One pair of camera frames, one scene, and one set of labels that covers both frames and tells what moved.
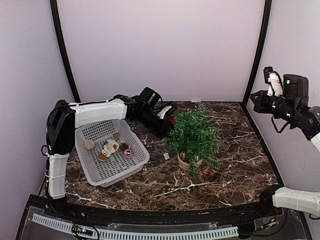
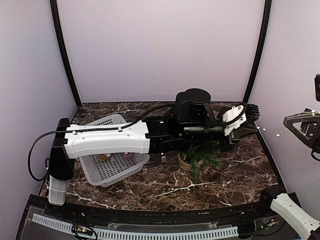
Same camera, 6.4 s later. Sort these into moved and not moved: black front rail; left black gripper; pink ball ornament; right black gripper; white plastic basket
Moved: right black gripper; left black gripper
Not moved: pink ball ornament; white plastic basket; black front rail
